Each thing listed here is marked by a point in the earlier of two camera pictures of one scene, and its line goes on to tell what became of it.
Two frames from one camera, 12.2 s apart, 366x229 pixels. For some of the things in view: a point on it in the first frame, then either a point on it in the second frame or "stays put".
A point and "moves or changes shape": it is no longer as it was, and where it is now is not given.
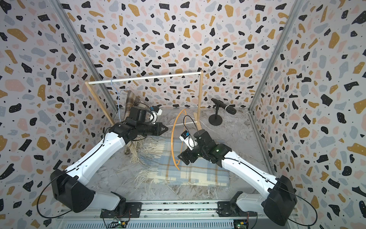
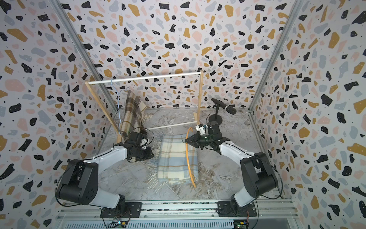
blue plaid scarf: x=158 y=157 moves or changes shape
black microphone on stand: x=216 y=119 stays put
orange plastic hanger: x=184 y=131 -> x=187 y=160
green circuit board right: x=240 y=223 stays put
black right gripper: x=183 y=154 -> x=196 y=140
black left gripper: x=158 y=130 -> x=148 y=155
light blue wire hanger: x=118 y=96 stays put
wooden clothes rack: x=89 y=84 stays put
